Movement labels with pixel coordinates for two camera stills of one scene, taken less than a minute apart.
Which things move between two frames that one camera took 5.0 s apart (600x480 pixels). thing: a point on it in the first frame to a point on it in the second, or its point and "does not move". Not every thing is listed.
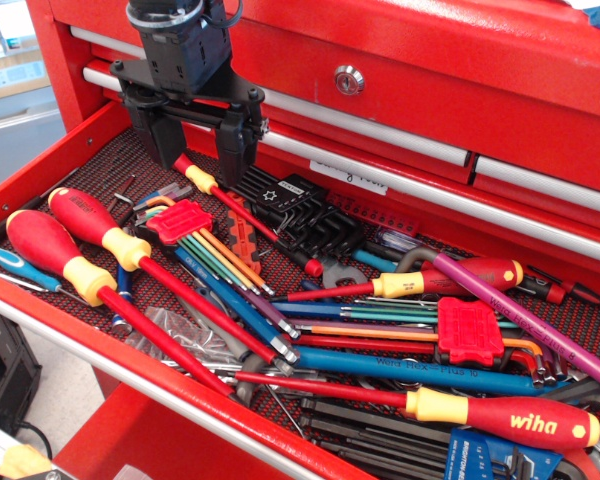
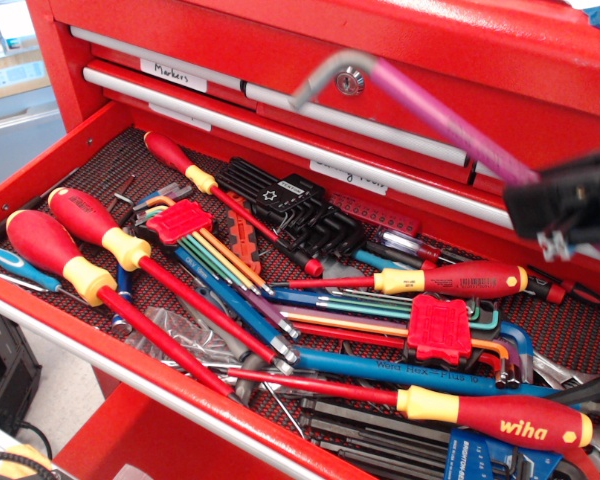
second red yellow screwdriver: (131, 254) does not move
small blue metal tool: (124, 287) does not move
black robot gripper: (188, 69) to (572, 205)
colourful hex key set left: (184, 224) does not move
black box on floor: (10, 372) does not move
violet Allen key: (497, 302) to (454, 132)
